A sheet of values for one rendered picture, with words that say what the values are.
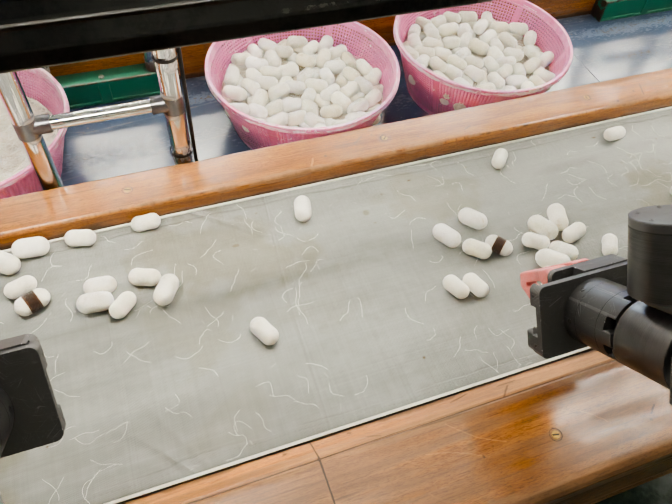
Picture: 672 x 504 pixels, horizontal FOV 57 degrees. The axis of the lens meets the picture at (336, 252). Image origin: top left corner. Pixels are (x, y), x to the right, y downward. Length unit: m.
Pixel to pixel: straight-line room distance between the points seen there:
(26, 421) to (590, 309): 0.41
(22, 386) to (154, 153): 0.53
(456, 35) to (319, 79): 0.26
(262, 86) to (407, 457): 0.55
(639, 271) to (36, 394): 0.40
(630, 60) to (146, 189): 0.85
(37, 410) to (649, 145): 0.80
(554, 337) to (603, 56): 0.74
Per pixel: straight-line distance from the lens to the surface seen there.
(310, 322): 0.63
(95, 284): 0.66
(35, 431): 0.44
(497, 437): 0.58
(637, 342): 0.49
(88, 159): 0.91
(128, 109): 0.70
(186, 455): 0.58
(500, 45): 1.03
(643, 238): 0.46
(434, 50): 0.99
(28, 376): 0.42
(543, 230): 0.74
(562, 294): 0.54
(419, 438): 0.57
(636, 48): 1.26
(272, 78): 0.89
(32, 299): 0.67
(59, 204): 0.74
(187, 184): 0.72
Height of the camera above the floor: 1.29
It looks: 53 degrees down
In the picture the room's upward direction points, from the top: 6 degrees clockwise
